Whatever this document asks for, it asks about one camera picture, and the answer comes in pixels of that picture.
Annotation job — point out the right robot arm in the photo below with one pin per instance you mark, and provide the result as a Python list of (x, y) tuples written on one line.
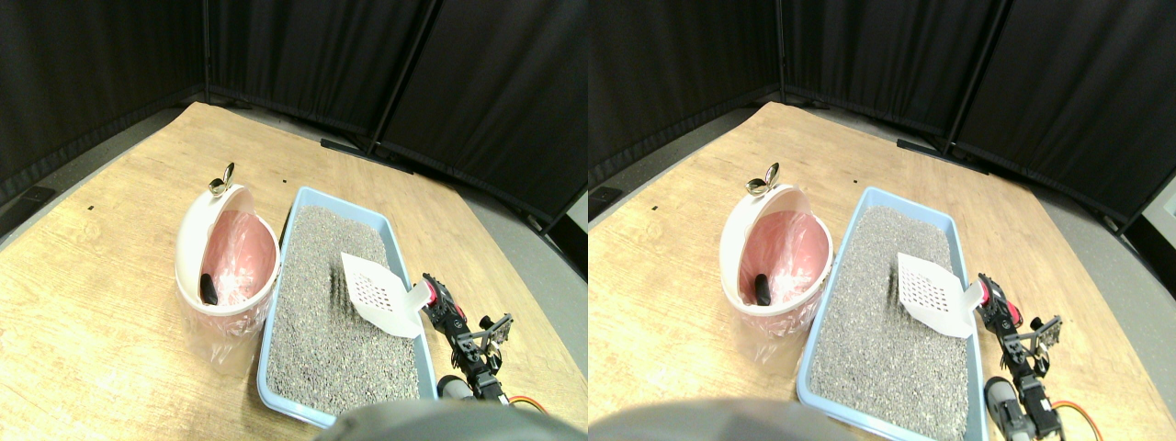
[(1020, 404), (473, 367)]

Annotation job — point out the white shelf unit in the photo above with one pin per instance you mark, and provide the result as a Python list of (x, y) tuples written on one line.
[(1162, 207)]

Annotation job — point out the black lump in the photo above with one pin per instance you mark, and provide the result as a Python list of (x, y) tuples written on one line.
[(209, 289), (763, 289)]

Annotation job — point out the white bin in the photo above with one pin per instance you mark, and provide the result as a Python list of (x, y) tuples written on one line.
[(191, 239), (735, 239)]

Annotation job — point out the blue litter tray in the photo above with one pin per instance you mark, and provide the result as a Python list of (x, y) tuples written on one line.
[(322, 367), (873, 377)]

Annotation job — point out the black curtain stand pole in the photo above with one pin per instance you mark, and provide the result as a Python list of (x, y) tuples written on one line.
[(207, 46), (781, 46), (400, 73), (1139, 188), (978, 73), (565, 197)]

